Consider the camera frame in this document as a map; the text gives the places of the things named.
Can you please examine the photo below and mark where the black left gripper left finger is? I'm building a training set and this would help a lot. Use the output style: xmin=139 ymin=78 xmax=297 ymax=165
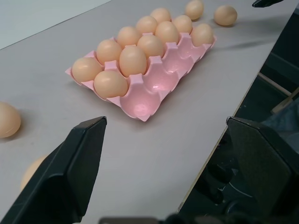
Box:
xmin=0 ymin=116 xmax=107 ymax=224

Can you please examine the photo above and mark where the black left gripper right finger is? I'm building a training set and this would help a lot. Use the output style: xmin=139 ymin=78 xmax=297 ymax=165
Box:
xmin=226 ymin=116 xmax=299 ymax=224

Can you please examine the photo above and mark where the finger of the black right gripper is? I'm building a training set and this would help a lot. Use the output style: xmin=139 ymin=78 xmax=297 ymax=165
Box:
xmin=251 ymin=0 xmax=285 ymax=8

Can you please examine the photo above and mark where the pink plastic egg tray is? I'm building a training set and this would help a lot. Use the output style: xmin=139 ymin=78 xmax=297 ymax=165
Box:
xmin=64 ymin=18 xmax=217 ymax=122

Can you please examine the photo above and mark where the tan egg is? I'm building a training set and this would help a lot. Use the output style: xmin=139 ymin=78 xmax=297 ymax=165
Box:
xmin=172 ymin=15 xmax=193 ymax=34
xmin=20 ymin=155 xmax=49 ymax=191
xmin=155 ymin=21 xmax=179 ymax=43
xmin=191 ymin=23 xmax=214 ymax=47
xmin=96 ymin=39 xmax=123 ymax=65
xmin=93 ymin=70 xmax=129 ymax=98
xmin=119 ymin=45 xmax=148 ymax=77
xmin=0 ymin=102 xmax=21 ymax=138
xmin=135 ymin=15 xmax=158 ymax=35
xmin=185 ymin=0 xmax=205 ymax=20
xmin=117 ymin=26 xmax=142 ymax=46
xmin=71 ymin=57 xmax=103 ymax=82
xmin=137 ymin=34 xmax=165 ymax=58
xmin=214 ymin=5 xmax=238 ymax=26
xmin=150 ymin=7 xmax=172 ymax=23

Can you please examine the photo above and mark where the black robot lower body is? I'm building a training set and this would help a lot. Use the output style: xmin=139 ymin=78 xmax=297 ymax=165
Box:
xmin=179 ymin=137 xmax=260 ymax=224

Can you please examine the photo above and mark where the dark storage box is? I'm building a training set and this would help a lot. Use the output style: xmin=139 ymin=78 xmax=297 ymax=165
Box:
xmin=263 ymin=9 xmax=299 ymax=94

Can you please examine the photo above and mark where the light wooden slat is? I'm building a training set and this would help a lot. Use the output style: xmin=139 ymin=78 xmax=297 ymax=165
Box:
xmin=257 ymin=71 xmax=293 ymax=97
xmin=270 ymin=86 xmax=299 ymax=114

